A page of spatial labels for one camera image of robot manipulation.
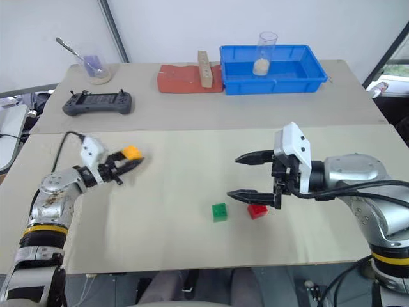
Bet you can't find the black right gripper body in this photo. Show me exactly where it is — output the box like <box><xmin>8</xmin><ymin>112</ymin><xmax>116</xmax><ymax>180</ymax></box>
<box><xmin>270</xmin><ymin>153</ymin><xmax>303</xmax><ymax>211</ymax></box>

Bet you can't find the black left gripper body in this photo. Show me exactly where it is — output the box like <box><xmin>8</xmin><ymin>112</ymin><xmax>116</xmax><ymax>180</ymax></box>
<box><xmin>96</xmin><ymin>159</ymin><xmax>125</xmax><ymax>187</ymax></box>

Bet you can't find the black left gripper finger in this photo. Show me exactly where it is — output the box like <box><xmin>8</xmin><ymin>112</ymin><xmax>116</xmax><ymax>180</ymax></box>
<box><xmin>106</xmin><ymin>150</ymin><xmax>129</xmax><ymax>164</ymax></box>
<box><xmin>117</xmin><ymin>156</ymin><xmax>145</xmax><ymax>176</ymax></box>

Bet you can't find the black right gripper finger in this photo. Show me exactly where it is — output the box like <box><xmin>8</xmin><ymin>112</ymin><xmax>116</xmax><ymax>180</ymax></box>
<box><xmin>226</xmin><ymin>189</ymin><xmax>277</xmax><ymax>208</ymax></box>
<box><xmin>235</xmin><ymin>149</ymin><xmax>276</xmax><ymax>166</ymax></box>

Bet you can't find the orange toy cube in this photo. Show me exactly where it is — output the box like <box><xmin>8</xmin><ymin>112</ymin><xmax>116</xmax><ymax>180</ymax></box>
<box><xmin>122</xmin><ymin>145</ymin><xmax>143</xmax><ymax>161</ymax></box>

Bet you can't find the red toy cube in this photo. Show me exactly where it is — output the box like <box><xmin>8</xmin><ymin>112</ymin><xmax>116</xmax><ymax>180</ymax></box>
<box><xmin>246</xmin><ymin>204</ymin><xmax>269</xmax><ymax>221</ymax></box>

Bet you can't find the green toy cube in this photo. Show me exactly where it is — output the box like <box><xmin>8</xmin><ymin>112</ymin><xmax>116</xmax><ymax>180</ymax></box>
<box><xmin>212</xmin><ymin>202</ymin><xmax>229</xmax><ymax>223</ymax></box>

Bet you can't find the dark grey handheld controller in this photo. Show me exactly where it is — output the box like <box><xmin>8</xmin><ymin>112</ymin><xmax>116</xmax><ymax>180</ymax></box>
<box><xmin>61</xmin><ymin>89</ymin><xmax>135</xmax><ymax>118</ymax></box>

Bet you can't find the beige round coaster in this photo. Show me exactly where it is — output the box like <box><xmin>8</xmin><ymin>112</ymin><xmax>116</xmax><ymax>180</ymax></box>
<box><xmin>87</xmin><ymin>70</ymin><xmax>112</xmax><ymax>86</ymax></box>

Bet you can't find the blue plastic bin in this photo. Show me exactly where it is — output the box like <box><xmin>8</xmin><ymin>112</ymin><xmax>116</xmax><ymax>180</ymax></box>
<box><xmin>219</xmin><ymin>44</ymin><xmax>330</xmax><ymax>96</ymax></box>

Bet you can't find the glass beaker with purple liquid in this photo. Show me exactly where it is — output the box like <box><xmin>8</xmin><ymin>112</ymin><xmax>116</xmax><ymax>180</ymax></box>
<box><xmin>75</xmin><ymin>52</ymin><xmax>109</xmax><ymax>81</ymax></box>

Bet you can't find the red cloth mat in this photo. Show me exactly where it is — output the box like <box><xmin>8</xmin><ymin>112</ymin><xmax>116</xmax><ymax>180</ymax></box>
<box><xmin>157</xmin><ymin>64</ymin><xmax>225</xmax><ymax>95</ymax></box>

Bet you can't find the wooden block with holes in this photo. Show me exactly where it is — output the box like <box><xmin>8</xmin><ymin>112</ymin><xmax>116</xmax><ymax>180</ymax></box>
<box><xmin>197</xmin><ymin>49</ymin><xmax>214</xmax><ymax>89</ymax></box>

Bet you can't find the white side desk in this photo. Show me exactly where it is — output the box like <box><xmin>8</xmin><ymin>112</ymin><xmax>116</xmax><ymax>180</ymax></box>
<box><xmin>0</xmin><ymin>104</ymin><xmax>30</xmax><ymax>175</ymax></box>

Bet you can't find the glass cup with spoon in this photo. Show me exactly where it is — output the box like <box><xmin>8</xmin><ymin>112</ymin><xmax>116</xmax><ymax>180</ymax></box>
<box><xmin>55</xmin><ymin>36</ymin><xmax>104</xmax><ymax>73</ymax></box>

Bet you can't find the grey metal pole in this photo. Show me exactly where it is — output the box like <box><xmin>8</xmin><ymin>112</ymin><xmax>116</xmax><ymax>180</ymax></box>
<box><xmin>96</xmin><ymin>0</ymin><xmax>130</xmax><ymax>63</ymax></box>

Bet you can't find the small white printed packet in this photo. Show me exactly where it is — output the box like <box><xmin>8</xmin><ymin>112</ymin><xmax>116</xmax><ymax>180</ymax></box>
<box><xmin>366</xmin><ymin>81</ymin><xmax>390</xmax><ymax>99</ymax></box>

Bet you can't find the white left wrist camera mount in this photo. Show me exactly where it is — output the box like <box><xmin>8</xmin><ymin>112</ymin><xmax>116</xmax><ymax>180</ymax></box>
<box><xmin>79</xmin><ymin>135</ymin><xmax>108</xmax><ymax>168</ymax></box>

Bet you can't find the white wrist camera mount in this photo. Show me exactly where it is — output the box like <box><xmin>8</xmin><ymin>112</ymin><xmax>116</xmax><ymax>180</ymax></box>
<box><xmin>274</xmin><ymin>122</ymin><xmax>316</xmax><ymax>194</ymax></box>
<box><xmin>79</xmin><ymin>135</ymin><xmax>108</xmax><ymax>168</ymax></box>

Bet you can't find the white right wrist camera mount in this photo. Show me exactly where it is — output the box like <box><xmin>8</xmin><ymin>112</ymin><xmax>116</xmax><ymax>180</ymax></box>
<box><xmin>274</xmin><ymin>122</ymin><xmax>316</xmax><ymax>194</ymax></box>

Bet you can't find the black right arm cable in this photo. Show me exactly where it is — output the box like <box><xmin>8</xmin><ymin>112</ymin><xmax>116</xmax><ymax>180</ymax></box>
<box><xmin>287</xmin><ymin>180</ymin><xmax>409</xmax><ymax>209</ymax></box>

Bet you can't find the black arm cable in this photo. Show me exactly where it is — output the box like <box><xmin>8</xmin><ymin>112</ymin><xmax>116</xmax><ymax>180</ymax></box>
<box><xmin>287</xmin><ymin>180</ymin><xmax>409</xmax><ymax>209</ymax></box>
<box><xmin>50</xmin><ymin>130</ymin><xmax>87</xmax><ymax>175</ymax></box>

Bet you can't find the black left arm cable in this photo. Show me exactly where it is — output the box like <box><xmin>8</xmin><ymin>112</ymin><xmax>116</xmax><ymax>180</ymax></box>
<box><xmin>50</xmin><ymin>130</ymin><xmax>87</xmax><ymax>175</ymax></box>

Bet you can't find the black cable under table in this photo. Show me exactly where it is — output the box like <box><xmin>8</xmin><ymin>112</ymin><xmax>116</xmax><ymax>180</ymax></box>
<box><xmin>318</xmin><ymin>255</ymin><xmax>375</xmax><ymax>307</ymax></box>

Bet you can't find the black window frame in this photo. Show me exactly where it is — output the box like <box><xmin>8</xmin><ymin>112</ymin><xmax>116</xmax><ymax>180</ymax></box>
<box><xmin>362</xmin><ymin>21</ymin><xmax>409</xmax><ymax>88</ymax></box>

